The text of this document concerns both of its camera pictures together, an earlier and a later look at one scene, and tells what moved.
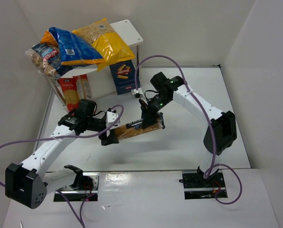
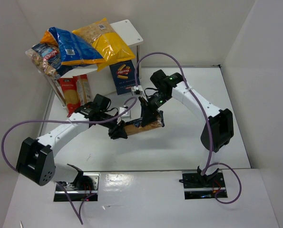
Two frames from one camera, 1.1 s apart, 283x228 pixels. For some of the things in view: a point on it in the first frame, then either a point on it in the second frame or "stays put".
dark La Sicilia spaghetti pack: (134, 128) stays put
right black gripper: (148, 111) stays put
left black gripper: (105, 134) -> (116, 129)
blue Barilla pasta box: (123, 75) stays put
